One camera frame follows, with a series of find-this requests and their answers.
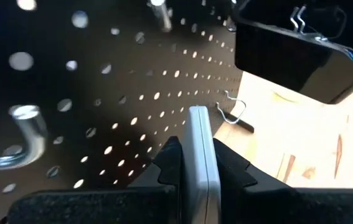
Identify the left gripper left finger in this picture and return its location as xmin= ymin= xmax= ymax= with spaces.
xmin=128 ymin=135 xmax=183 ymax=224

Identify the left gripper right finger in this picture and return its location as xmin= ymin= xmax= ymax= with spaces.
xmin=212 ymin=138 xmax=293 ymax=224

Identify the silver wavy hook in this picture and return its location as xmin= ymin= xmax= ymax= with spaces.
xmin=289 ymin=4 xmax=308 ymax=34

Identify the silver peg hook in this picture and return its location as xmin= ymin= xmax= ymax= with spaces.
xmin=149 ymin=0 xmax=173 ymax=33
xmin=0 ymin=104 xmax=49 ymax=171

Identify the wide black bin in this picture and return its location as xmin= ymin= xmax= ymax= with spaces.
xmin=232 ymin=0 xmax=353 ymax=105

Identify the black metal pegboard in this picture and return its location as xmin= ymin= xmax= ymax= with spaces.
xmin=0 ymin=0 xmax=255 ymax=224

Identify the silver double wire holder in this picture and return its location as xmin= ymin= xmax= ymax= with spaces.
xmin=215 ymin=89 xmax=247 ymax=125

